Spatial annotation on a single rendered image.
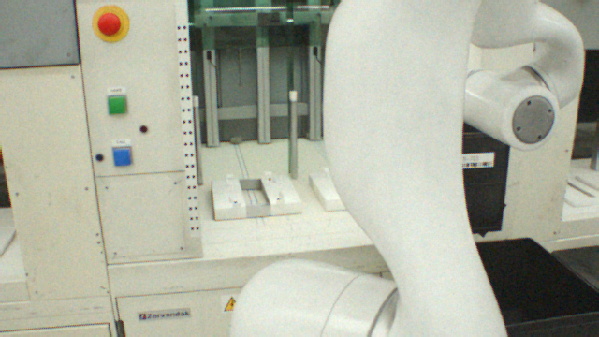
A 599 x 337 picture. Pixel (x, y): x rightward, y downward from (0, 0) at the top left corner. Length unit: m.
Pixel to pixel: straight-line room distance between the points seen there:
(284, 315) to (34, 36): 0.77
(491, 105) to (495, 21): 0.14
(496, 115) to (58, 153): 0.78
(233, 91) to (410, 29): 1.65
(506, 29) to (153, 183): 0.74
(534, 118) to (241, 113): 1.40
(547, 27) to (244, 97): 1.45
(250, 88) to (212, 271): 0.94
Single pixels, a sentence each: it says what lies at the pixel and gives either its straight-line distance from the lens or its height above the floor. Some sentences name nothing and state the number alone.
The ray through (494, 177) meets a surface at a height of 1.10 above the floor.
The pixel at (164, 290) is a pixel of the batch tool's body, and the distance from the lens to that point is 1.21.
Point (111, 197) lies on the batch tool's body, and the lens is 1.13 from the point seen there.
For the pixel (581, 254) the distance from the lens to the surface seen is 1.31.
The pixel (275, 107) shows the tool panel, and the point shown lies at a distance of 1.99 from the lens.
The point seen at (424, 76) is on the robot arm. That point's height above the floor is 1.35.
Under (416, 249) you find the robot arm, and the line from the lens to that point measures 0.36.
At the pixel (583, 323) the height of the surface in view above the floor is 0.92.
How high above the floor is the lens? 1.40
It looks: 18 degrees down
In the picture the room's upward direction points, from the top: 1 degrees counter-clockwise
